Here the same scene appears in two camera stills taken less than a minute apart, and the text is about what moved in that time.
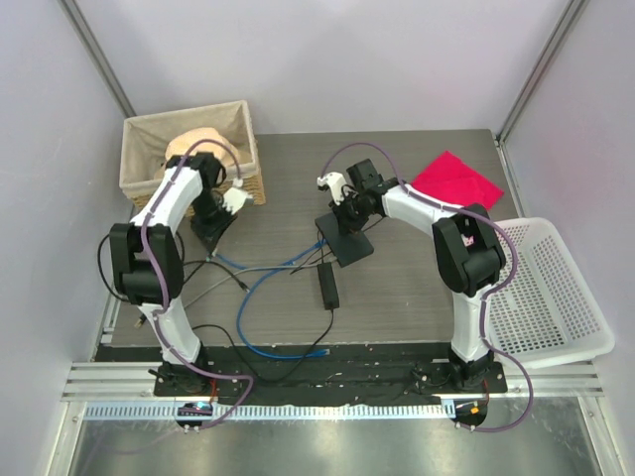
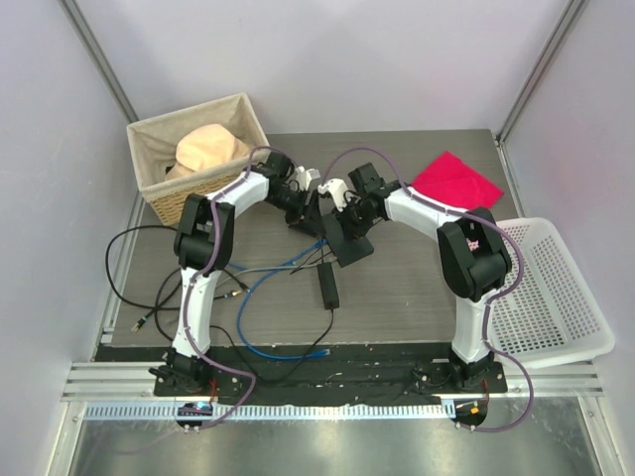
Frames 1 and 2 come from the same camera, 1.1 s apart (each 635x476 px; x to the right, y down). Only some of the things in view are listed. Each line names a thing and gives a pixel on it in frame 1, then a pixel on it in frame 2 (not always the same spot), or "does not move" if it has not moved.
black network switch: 347,248 does not move
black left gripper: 210,235 → 307,216
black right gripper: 345,224 does not move
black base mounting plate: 373,371 does not move
